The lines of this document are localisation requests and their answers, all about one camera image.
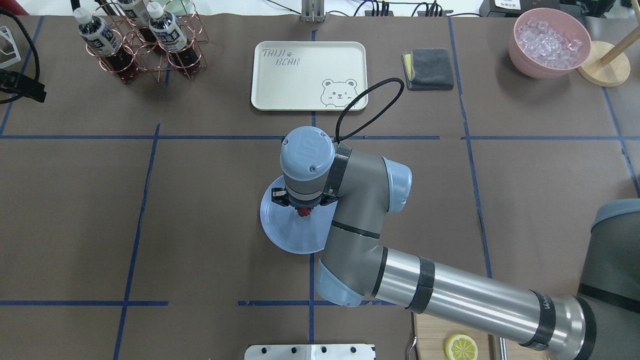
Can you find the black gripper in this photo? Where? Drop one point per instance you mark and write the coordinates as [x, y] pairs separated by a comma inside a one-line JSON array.
[[302, 204]]

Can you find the red strawberry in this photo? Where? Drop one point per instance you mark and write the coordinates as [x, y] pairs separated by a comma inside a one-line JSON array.
[[304, 211]]

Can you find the blue plate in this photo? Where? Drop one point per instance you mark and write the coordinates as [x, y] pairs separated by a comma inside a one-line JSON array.
[[288, 230]]

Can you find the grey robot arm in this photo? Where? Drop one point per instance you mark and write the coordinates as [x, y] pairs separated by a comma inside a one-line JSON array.
[[599, 322]]

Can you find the cream bear tray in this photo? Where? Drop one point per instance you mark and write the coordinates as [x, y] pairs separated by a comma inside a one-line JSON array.
[[309, 76]]

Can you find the grey yellow folded cloth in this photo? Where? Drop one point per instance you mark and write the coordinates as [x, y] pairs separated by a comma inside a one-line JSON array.
[[428, 69]]

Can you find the wooden cutting board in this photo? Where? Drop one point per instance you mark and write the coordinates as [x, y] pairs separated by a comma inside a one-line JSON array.
[[435, 338]]

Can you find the half lemon slice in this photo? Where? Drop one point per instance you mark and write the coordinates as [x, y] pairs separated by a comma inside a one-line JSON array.
[[460, 347]]

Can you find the tea bottle white cap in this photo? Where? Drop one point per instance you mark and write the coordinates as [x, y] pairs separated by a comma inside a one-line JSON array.
[[105, 44]]

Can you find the pink bowl of ice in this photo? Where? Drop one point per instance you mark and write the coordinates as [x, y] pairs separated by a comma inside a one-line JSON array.
[[547, 43]]

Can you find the wooden stand base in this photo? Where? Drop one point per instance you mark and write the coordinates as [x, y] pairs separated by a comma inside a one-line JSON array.
[[607, 65]]

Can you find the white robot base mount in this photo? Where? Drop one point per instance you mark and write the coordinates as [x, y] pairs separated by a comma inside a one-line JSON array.
[[336, 351]]

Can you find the copper wire bottle rack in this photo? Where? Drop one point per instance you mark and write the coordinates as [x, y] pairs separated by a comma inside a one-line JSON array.
[[137, 47]]

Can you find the black cable clamp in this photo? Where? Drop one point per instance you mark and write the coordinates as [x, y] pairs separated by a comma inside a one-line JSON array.
[[13, 82]]

